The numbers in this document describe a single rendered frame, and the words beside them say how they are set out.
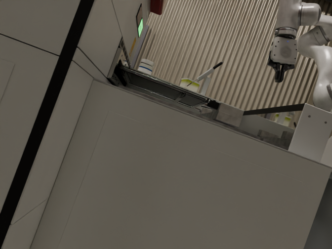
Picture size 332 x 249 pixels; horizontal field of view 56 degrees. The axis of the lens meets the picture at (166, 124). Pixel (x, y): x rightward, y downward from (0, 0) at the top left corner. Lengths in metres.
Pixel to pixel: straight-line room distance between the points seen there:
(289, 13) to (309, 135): 0.59
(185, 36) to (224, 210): 2.52
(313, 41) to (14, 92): 1.47
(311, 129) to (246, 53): 2.34
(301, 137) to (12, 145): 0.69
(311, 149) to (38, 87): 0.69
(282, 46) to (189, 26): 1.96
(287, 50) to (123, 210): 0.89
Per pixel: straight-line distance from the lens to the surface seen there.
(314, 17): 1.35
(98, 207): 0.78
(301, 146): 0.91
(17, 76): 0.60
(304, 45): 1.75
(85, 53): 0.63
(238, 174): 0.79
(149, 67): 1.58
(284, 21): 1.34
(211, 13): 3.26
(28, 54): 0.60
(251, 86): 3.16
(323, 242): 1.21
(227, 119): 1.01
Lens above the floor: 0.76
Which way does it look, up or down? 1 degrees up
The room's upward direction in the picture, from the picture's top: 20 degrees clockwise
